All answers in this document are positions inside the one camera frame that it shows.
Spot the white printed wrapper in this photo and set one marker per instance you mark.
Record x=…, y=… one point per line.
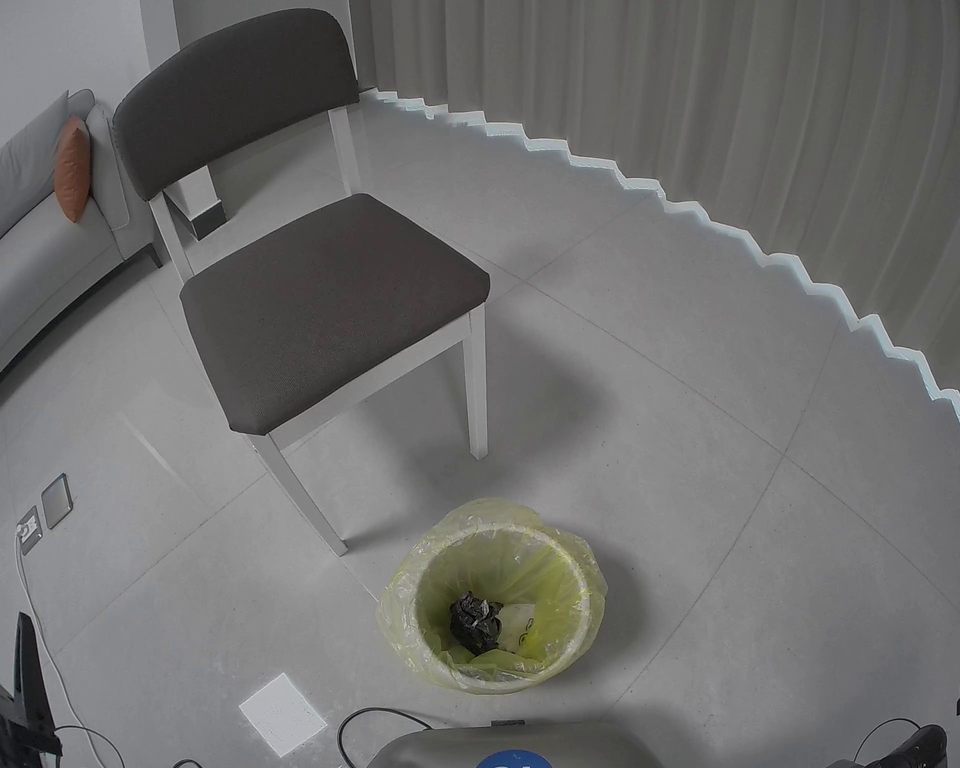
x=519, y=626

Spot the black plastic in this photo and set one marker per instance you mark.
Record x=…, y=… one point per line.
x=474, y=622

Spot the grey padded white chair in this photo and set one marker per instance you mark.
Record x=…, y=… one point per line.
x=330, y=300

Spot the pale grey sofa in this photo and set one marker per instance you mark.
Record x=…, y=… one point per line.
x=37, y=262

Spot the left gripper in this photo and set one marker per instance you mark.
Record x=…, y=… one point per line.
x=19, y=750

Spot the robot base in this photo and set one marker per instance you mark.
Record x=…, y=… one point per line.
x=517, y=746

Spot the white trash bin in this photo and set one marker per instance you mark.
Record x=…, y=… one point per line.
x=577, y=585

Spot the orange cushion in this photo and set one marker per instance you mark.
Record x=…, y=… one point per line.
x=73, y=171

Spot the pale beige curtain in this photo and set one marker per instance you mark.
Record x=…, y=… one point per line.
x=712, y=112

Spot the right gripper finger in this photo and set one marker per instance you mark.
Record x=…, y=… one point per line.
x=919, y=746

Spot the yellow plastic bag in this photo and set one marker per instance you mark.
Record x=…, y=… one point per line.
x=397, y=615

